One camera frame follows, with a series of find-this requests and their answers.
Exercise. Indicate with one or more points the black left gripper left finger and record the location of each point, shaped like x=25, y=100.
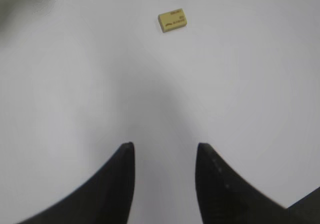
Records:
x=105, y=198

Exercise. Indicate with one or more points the translucent green wavy plate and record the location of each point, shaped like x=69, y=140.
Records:
x=9, y=7

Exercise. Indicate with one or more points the yellow eraser near holder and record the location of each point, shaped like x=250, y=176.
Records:
x=172, y=20

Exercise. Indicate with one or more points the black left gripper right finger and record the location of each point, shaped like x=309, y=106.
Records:
x=224, y=197

